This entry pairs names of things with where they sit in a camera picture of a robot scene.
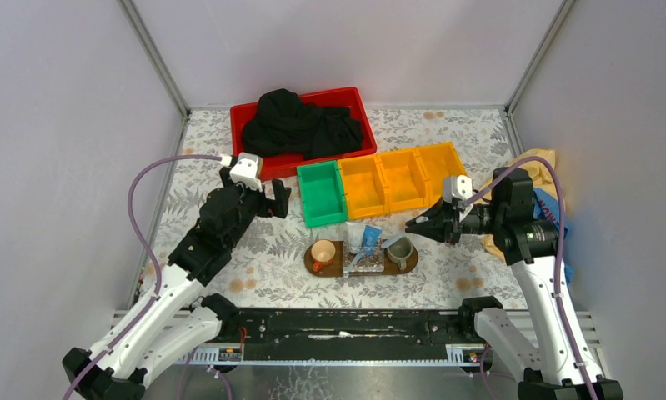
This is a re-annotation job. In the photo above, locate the red plastic bin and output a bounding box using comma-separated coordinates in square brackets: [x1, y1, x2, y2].
[230, 87, 378, 180]

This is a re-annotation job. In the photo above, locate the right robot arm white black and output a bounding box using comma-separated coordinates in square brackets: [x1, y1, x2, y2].
[405, 167, 624, 399]

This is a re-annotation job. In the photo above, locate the grey cup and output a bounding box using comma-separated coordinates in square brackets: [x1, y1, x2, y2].
[386, 237, 414, 271]

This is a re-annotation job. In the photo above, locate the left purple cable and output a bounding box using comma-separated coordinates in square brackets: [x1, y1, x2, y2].
[62, 154, 226, 400]

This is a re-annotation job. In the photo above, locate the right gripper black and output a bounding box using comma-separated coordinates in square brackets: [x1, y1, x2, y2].
[405, 194, 504, 246]

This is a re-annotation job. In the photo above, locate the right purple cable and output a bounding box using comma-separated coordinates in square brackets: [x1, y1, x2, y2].
[468, 156, 602, 400]

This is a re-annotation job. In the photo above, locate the purple cable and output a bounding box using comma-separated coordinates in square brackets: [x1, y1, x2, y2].
[468, 156, 602, 400]
[62, 154, 226, 400]

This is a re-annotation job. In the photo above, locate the blue toothpaste tube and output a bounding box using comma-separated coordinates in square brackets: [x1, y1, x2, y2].
[361, 225, 382, 254]

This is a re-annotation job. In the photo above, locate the white toothpaste tube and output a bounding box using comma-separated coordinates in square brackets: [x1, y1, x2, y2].
[345, 222, 366, 254]

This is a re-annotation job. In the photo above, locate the black cloth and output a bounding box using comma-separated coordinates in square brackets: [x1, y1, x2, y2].
[241, 88, 363, 160]

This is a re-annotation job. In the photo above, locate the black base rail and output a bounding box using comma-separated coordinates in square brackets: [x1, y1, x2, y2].
[209, 308, 486, 364]

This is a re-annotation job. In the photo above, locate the blue cloth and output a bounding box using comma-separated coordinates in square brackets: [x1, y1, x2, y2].
[533, 187, 573, 283]

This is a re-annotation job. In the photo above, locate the yellow bin with toothpaste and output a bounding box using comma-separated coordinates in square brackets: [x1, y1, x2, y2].
[378, 149, 428, 213]

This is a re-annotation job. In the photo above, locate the orange cup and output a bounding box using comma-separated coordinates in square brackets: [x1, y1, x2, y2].
[311, 240, 336, 272]

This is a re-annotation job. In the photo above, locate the clear textured glass holder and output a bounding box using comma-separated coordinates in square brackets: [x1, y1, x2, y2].
[343, 242, 385, 277]

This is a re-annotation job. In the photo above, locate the yellow cloth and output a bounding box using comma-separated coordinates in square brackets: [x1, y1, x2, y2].
[478, 147, 567, 261]

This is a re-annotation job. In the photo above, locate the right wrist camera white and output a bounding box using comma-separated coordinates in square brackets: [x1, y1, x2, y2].
[442, 175, 474, 203]

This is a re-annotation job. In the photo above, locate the brown wooden oval tray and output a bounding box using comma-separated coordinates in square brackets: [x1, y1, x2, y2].
[303, 238, 420, 278]

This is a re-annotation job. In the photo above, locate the green plastic bin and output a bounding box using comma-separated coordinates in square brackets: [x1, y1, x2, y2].
[297, 161, 348, 228]

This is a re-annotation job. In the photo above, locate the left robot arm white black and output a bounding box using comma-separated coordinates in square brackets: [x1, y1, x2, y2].
[63, 167, 292, 399]

